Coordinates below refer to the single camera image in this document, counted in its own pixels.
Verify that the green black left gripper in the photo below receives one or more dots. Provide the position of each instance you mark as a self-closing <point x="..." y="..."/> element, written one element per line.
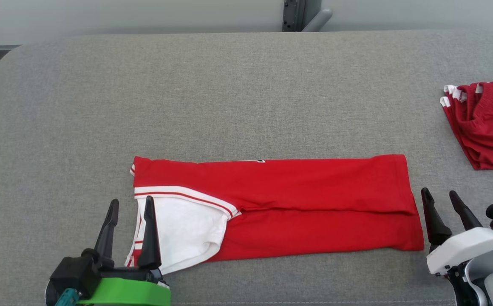
<point x="131" y="293"/>

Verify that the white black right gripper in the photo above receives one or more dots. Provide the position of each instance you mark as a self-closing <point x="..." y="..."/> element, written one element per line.
<point x="463" y="246"/>

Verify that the red shirt with white sleeves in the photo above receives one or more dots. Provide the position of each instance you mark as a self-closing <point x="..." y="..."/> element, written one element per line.
<point x="306" y="199"/>

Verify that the grey metal stand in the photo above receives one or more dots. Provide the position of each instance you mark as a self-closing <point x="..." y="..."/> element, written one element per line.
<point x="299" y="15"/>

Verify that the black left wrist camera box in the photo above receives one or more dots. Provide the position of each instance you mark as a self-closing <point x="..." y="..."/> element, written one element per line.
<point x="74" y="272"/>

